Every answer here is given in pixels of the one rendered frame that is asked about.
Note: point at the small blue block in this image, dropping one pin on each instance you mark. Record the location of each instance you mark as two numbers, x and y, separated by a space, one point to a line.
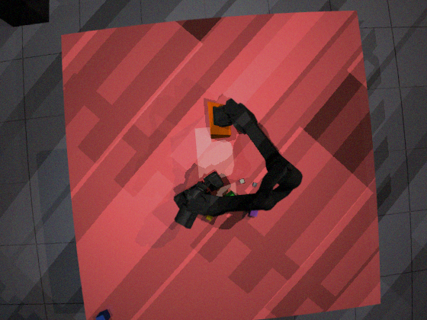
104 315

